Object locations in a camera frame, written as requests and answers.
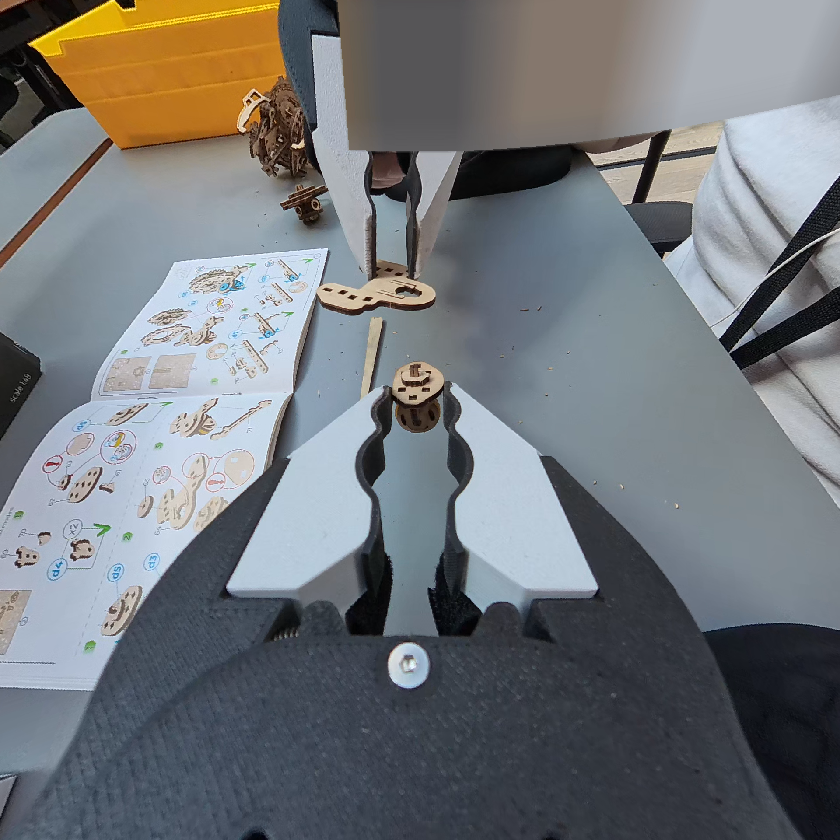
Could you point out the yellow plastic bin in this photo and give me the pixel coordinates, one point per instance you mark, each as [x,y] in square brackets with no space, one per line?
[164,79]

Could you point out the person in white shirt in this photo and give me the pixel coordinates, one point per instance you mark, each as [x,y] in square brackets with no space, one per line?
[774,197]

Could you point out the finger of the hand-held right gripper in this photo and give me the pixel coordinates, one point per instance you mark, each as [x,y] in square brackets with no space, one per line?
[433,190]
[341,184]

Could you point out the black product box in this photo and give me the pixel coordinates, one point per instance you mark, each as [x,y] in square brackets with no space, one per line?
[16,387]

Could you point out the small wooden gear part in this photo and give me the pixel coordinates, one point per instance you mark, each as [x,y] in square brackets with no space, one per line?
[305,205]

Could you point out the black chair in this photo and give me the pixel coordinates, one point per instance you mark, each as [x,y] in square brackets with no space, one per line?
[656,226]

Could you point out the open instruction booklet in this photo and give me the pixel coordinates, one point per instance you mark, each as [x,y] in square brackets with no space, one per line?
[197,315]

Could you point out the thin wooden stick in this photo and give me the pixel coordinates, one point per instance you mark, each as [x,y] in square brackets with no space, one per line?
[373,348]

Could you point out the small wooden wheel assembly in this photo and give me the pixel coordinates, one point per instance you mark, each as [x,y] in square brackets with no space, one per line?
[417,387]

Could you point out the wooden model plate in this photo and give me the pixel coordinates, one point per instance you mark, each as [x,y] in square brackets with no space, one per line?
[354,296]

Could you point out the large wooden gear model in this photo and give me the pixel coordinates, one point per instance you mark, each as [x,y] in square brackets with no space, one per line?
[279,131]

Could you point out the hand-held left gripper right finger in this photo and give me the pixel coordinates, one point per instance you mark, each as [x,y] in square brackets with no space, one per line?
[518,525]

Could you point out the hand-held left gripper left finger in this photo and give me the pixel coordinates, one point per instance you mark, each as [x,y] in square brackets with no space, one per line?
[308,525]

